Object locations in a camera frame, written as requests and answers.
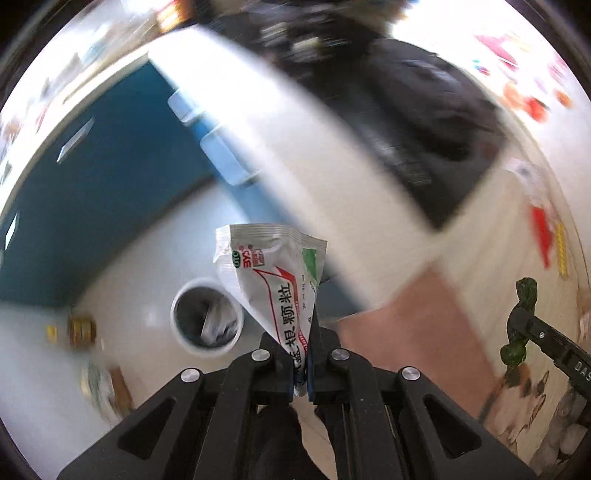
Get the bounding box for blue kitchen cabinet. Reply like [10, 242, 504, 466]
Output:
[0, 60, 266, 309]

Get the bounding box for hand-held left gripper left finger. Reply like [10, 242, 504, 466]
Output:
[58, 332, 296, 480]

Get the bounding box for yellow jar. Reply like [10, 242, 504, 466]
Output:
[68, 314, 99, 348]

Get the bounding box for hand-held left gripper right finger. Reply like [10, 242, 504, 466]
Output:
[306, 318, 539, 480]

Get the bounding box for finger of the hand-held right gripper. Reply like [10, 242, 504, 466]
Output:
[505, 307, 591, 361]

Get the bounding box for red white plastic bag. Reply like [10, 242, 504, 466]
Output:
[505, 158, 561, 269]

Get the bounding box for dark green pepper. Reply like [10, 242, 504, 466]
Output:
[501, 277, 539, 377]

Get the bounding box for colourful wall stickers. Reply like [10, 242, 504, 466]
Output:
[473, 30, 575, 124]

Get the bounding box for crumpled clear plastic bags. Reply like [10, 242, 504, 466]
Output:
[538, 413, 589, 468]

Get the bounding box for white green medicine sachet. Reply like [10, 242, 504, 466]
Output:
[213, 223, 328, 398]

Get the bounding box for person's dark clothing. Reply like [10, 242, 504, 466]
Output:
[253, 404, 340, 480]

